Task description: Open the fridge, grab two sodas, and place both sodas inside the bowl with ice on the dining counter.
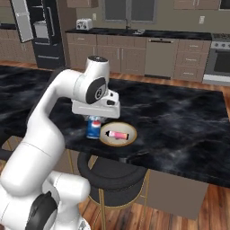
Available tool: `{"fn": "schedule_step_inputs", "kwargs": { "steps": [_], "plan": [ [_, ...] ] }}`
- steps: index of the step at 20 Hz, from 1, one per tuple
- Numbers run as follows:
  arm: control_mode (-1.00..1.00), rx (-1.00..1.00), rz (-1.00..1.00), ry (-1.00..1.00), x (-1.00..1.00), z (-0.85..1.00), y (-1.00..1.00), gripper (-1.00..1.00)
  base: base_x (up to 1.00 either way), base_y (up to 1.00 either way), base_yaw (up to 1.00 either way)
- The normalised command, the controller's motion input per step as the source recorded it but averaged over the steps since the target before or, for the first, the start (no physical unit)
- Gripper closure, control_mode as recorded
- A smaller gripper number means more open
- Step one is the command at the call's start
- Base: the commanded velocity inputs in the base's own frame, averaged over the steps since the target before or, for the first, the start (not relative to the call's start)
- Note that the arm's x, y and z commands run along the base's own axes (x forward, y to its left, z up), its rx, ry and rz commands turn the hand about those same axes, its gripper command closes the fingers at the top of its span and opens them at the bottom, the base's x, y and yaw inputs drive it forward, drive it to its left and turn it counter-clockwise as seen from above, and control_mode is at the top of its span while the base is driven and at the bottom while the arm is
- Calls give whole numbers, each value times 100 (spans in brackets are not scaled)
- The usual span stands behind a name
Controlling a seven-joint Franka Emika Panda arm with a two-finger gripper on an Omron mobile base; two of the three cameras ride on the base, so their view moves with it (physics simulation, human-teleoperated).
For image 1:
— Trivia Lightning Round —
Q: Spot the white toaster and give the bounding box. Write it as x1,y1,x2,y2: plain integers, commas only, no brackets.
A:
75,18,93,31

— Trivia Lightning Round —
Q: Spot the black fridge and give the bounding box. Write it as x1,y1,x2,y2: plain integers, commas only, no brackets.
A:
25,0,66,70

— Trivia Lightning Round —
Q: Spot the silver oven with hob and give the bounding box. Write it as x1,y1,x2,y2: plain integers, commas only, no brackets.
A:
202,32,230,87

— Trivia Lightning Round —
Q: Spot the grey fridge door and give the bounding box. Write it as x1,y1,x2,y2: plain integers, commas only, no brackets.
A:
10,0,35,44

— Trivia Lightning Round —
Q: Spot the black stool with gold legs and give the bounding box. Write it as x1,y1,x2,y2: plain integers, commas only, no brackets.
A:
76,151,151,230

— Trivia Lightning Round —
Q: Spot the blue soda can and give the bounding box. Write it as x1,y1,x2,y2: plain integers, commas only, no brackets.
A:
85,117,102,140

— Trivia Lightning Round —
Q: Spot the sink with dark tap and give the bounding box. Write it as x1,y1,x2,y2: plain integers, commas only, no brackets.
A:
119,17,146,35

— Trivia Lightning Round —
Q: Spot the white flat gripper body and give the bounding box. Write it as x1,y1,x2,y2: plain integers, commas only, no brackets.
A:
71,100,121,119

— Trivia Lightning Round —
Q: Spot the beige island counter base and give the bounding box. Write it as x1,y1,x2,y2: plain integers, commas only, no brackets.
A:
136,168,209,221

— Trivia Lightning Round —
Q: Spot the grey window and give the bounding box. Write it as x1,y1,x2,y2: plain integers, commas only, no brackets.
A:
102,0,158,24

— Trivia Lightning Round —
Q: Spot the beige wall cupboard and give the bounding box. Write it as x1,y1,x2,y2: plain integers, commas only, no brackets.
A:
172,0,221,11
66,0,100,9

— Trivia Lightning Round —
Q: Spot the beige base cupboard run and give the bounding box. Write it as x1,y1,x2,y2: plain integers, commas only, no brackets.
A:
66,31,147,76
0,28,38,65

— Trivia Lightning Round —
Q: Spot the beige dishwasher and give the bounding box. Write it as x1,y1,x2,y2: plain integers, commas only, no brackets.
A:
144,37,180,80

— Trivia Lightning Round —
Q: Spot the black microwave oven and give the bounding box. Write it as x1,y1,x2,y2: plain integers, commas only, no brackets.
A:
219,0,230,11

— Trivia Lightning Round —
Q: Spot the beige drawer unit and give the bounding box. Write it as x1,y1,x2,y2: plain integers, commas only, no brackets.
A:
172,39,212,84

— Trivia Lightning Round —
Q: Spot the white bowl with tan rim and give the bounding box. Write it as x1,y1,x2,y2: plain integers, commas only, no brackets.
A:
99,121,138,147

